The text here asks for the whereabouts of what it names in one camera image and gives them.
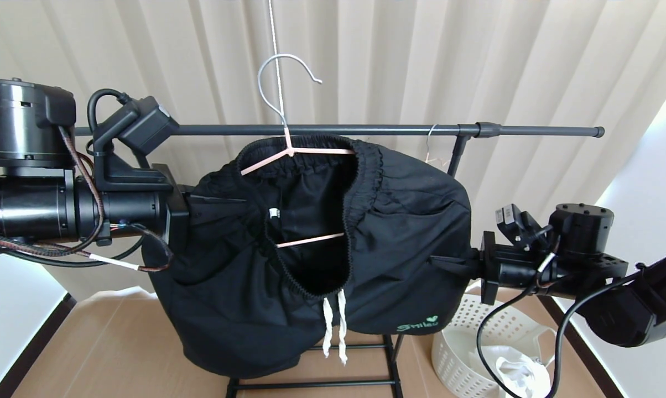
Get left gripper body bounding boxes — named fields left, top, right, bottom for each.
left=103, top=164, right=190, bottom=249

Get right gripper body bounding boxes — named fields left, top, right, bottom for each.
left=481, top=231, right=539, bottom=306

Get black shorts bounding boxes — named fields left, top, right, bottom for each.
left=142, top=134, right=473, bottom=379

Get pink clothes hanger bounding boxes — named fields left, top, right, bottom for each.
left=240, top=54, right=357, bottom=248
left=424, top=124, right=450, bottom=166

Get white laundry basket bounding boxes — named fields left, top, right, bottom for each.
left=431, top=281, right=559, bottom=398

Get black clothes rack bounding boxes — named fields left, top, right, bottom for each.
left=76, top=122, right=606, bottom=398

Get white garment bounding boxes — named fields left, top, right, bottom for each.
left=485, top=345, right=552, bottom=398

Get beige curtain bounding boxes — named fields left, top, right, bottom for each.
left=0, top=0, right=666, bottom=302

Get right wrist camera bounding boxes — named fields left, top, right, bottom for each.
left=495, top=203, right=555, bottom=252

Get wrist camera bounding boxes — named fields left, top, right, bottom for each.
left=92, top=96, right=180, bottom=191
left=495, top=203, right=555, bottom=252

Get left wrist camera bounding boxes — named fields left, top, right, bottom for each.
left=92, top=96, right=180, bottom=191

